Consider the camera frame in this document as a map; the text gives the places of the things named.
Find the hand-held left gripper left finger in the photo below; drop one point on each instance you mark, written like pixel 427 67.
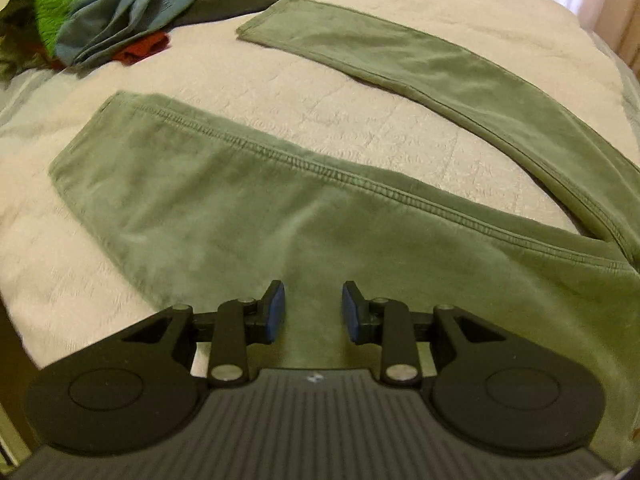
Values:
pixel 275 312

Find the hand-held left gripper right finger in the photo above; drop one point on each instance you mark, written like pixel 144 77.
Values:
pixel 351 314

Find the green pants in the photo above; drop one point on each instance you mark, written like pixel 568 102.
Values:
pixel 200 210

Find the white quilted bedspread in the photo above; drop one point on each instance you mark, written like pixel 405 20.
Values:
pixel 360 110

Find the red cloth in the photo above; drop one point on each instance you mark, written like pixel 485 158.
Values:
pixel 142 49

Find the black garment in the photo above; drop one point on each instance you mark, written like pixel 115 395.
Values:
pixel 235 2

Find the blue-grey garment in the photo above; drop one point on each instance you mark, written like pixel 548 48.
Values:
pixel 130 7

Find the green fuzzy cloth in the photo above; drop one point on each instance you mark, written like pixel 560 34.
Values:
pixel 55 5

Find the dark green cloth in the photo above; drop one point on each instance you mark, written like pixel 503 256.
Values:
pixel 17 35

